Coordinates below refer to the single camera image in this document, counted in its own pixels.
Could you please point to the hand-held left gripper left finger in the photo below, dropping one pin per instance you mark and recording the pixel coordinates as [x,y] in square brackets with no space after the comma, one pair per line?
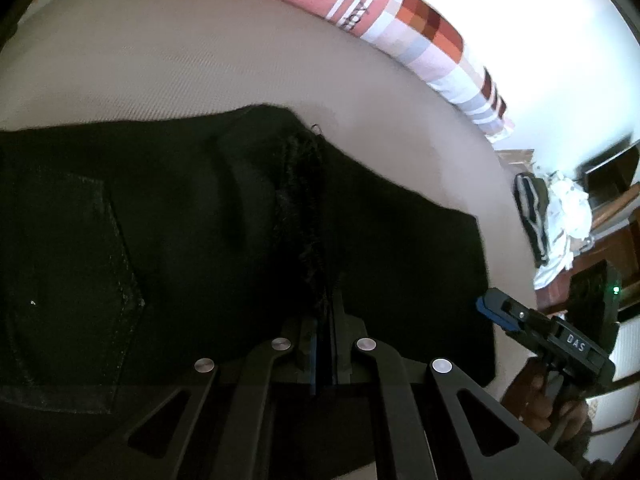
[280,385]

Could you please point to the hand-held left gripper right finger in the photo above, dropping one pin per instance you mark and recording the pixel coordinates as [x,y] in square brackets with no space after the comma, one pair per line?
[372,385]

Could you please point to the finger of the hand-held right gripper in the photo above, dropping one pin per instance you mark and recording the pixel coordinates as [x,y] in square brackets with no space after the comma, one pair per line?
[507,305]
[492,314]

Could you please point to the black pants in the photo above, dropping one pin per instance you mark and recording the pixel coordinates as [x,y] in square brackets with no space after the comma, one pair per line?
[175,240]

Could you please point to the person's right hand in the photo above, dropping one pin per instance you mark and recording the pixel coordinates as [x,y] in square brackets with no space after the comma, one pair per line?
[537,405]

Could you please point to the white radiator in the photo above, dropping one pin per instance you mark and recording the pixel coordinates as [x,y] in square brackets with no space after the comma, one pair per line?
[627,360]

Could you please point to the dark striped garment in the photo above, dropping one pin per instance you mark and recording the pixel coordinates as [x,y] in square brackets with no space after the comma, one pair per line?
[532,215]

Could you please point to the wooden furniture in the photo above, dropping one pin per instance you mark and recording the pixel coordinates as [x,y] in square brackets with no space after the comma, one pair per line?
[610,240]

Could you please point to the white crumpled cloth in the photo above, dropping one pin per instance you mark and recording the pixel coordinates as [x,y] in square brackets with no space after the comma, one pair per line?
[565,215]

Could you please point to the pink patchwork pillow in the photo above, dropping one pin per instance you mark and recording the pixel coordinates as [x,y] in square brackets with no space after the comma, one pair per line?
[400,20]

